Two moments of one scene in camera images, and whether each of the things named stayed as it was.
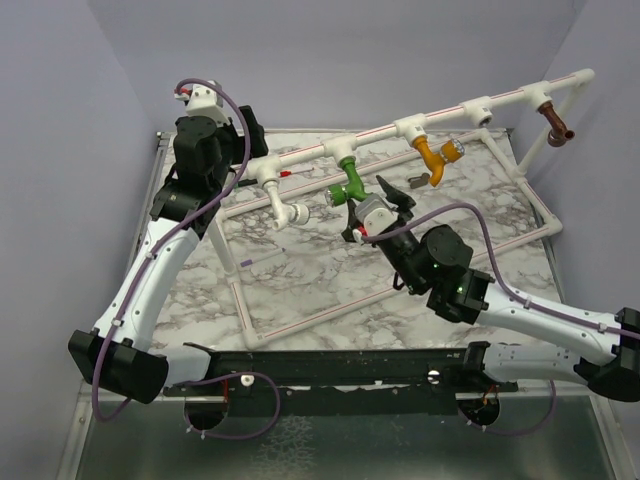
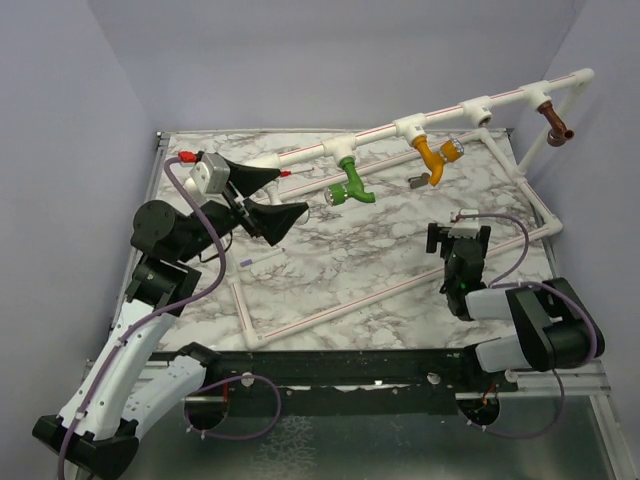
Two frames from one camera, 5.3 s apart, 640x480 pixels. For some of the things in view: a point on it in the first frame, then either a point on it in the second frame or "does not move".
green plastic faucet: (354, 190) does not move
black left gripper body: (257, 147) → (238, 208)
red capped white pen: (288, 172) does not move
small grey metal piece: (418, 181) does not move
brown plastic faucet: (559, 134) does not move
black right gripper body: (403, 241) → (441, 234)
